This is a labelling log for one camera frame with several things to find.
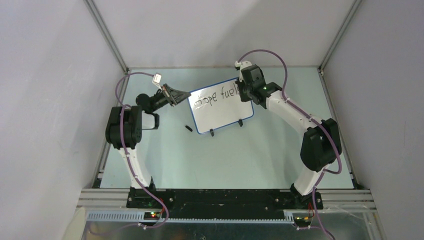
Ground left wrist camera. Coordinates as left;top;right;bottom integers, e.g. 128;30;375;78
152;72;162;89

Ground controller board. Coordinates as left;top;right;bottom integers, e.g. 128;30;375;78
293;216;314;225
143;211;162;221

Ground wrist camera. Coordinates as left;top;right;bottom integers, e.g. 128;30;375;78
234;61;252;82
152;72;162;89

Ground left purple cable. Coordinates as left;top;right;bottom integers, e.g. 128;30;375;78
87;71;170;233

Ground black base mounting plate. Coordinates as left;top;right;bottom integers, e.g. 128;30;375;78
126;188;324;220

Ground grey cable duct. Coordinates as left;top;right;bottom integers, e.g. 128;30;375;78
86;210;294;224

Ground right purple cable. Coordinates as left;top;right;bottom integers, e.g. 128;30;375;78
237;49;343;240

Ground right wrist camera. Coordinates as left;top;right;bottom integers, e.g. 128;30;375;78
234;61;252;82

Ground left controller board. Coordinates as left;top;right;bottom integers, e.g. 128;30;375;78
143;211;162;221

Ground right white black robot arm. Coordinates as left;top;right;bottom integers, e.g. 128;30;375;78
234;61;342;209

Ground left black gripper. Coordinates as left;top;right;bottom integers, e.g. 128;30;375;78
150;84;191;113

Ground right controller board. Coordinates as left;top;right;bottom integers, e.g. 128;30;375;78
293;216;314;225

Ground purple cable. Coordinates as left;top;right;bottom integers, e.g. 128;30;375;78
237;49;343;240
87;71;170;233

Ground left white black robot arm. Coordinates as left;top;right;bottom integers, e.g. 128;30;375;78
105;84;192;208

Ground black marker cap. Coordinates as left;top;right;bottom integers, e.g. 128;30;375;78
184;125;193;132

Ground blue framed whiteboard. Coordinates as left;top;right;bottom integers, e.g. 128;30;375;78
187;77;255;134

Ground aluminium frame rail front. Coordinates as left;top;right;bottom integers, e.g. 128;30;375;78
76;188;377;213

